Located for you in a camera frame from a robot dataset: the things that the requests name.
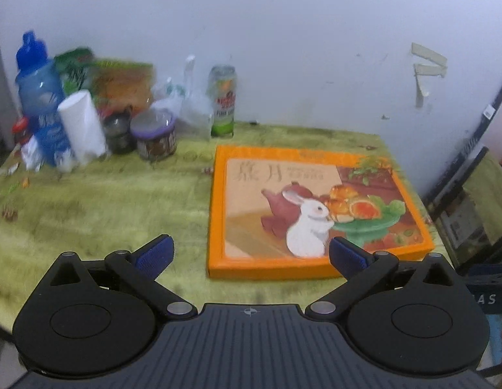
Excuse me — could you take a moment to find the blue water bottle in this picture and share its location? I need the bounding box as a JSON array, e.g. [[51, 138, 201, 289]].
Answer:
[[14, 30, 75, 167]]

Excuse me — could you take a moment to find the black framed wood-grain table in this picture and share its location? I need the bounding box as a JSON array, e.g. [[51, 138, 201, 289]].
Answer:
[[423, 146, 502, 268]]

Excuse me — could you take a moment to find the orange printed box lid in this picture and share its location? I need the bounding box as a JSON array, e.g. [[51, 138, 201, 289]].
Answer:
[[206, 145, 436, 280]]

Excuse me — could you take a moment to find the green wood-grain desktop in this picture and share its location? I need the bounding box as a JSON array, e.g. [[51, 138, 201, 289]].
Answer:
[[0, 121, 454, 333]]

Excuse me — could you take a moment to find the green tea pouch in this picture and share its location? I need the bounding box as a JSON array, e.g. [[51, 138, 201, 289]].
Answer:
[[54, 48, 98, 98]]

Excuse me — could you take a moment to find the white plastic bag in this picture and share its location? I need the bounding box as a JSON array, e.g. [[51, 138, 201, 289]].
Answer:
[[149, 54, 214, 140]]

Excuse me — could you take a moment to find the small dark glass jar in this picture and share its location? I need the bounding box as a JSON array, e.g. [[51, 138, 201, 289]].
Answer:
[[102, 107, 136, 155]]

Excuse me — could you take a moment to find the purple lidded food can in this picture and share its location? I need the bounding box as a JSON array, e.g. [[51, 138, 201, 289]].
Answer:
[[130, 109, 178, 160]]

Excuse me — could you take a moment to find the red capped jar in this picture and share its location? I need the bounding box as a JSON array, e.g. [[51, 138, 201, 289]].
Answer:
[[12, 117, 33, 147]]

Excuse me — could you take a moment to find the green white beer can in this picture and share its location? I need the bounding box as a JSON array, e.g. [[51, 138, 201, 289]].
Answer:
[[208, 65, 237, 137]]

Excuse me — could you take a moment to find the orange snack pouch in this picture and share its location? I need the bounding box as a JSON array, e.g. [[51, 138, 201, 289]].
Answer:
[[91, 60, 154, 116]]

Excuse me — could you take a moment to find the black patterned pole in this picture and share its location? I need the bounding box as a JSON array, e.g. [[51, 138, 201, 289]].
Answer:
[[423, 73, 502, 205]]

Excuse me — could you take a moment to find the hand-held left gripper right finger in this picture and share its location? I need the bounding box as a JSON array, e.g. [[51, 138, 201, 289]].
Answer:
[[305, 236, 464, 320]]

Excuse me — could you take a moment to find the white tissue pack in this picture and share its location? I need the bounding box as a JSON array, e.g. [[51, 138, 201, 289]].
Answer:
[[57, 90, 108, 165]]

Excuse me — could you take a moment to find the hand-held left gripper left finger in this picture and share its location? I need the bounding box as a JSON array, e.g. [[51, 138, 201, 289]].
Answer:
[[38, 234, 195, 319]]

